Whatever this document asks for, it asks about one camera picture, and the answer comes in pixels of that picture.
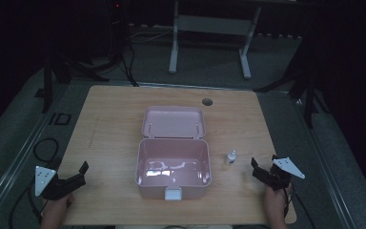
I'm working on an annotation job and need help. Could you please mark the person's left hand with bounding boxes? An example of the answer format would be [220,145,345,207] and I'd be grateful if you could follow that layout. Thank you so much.
[40,192,75,229]

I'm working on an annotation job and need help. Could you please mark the pink plastic box with lid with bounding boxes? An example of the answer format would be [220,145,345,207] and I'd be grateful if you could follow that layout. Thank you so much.
[134,105,213,201]

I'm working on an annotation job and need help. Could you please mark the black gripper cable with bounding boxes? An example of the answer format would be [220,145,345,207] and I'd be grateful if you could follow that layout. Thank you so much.
[8,177,44,229]
[283,181,317,229]

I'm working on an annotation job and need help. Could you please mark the small white dropper bottle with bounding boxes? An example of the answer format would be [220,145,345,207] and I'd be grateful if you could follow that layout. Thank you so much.
[224,149,237,166]

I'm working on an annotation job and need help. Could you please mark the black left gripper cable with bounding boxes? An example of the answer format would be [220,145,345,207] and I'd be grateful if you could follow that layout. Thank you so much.
[8,177,44,229]

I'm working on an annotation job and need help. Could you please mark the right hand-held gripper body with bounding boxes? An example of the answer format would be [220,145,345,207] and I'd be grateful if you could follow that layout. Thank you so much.
[263,156,306,192]

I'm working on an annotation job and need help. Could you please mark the white metal desk frame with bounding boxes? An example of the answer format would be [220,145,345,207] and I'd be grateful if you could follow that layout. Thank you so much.
[168,0,263,80]

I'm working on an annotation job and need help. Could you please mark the looped black floor cable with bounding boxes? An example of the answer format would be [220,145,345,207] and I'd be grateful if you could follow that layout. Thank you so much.
[32,136,60,164]

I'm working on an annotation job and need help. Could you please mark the person's right hand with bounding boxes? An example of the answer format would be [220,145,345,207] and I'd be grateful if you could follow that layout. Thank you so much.
[263,182,295,224]

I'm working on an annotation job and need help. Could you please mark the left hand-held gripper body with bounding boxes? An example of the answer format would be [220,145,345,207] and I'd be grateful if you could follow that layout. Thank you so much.
[33,165,78,201]

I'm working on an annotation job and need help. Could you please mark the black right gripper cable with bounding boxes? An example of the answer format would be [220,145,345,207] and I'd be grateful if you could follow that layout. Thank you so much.
[283,181,317,229]

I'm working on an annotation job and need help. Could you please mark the black tripod stand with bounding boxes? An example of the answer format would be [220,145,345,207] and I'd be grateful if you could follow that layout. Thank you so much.
[41,52,111,115]
[253,63,332,130]

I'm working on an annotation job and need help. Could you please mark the black floor cables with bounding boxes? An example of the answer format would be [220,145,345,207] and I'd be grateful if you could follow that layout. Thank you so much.
[119,37,140,88]

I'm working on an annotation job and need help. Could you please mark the black rectangular floor bracket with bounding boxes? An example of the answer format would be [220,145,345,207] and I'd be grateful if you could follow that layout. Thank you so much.
[48,112,72,126]

